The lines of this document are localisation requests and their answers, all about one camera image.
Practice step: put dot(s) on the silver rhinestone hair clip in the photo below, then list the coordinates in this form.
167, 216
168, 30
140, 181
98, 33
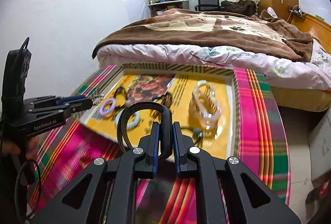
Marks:
97, 99

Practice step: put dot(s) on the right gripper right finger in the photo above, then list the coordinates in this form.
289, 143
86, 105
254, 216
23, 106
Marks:
227, 191

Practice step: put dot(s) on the brown fleece blanket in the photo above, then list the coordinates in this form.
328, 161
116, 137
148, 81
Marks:
257, 34

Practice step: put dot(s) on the black office chair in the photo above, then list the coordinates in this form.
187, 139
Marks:
208, 5

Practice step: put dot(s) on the wooden headboard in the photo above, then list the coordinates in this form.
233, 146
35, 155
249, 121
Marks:
319, 29

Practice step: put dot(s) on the cluttered desk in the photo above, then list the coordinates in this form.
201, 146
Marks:
156, 7

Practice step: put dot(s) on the colourful plaid tablecloth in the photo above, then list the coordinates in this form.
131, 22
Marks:
250, 128

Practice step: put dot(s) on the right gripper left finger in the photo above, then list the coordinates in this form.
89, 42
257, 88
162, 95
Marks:
104, 188

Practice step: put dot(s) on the white floral bed sheet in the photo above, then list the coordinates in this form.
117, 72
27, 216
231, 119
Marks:
279, 72

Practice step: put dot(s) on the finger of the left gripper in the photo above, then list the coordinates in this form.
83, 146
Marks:
56, 100
67, 107

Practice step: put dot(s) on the black headband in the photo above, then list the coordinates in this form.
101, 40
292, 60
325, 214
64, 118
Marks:
135, 121

